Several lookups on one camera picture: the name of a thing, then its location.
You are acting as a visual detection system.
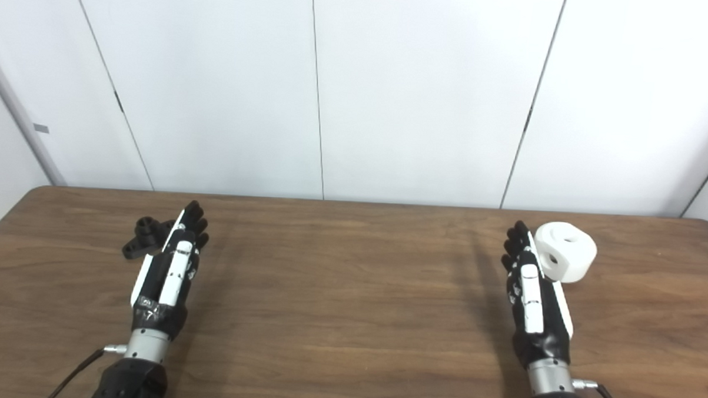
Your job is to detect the grey wall corner post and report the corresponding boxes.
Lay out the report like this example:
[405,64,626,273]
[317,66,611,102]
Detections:
[0,37,72,187]

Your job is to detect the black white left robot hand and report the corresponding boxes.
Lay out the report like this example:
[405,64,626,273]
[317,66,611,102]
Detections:
[128,198,211,341]

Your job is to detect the black plastic holder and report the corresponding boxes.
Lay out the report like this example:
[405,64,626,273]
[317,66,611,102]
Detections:
[122,215,177,261]

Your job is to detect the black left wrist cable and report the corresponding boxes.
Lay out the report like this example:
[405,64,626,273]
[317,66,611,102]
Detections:
[45,341,128,398]

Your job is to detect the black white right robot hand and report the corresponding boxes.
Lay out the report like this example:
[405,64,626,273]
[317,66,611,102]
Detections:
[497,221,579,371]

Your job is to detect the round white plastic piece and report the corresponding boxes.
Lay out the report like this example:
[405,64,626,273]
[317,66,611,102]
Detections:
[533,221,599,284]

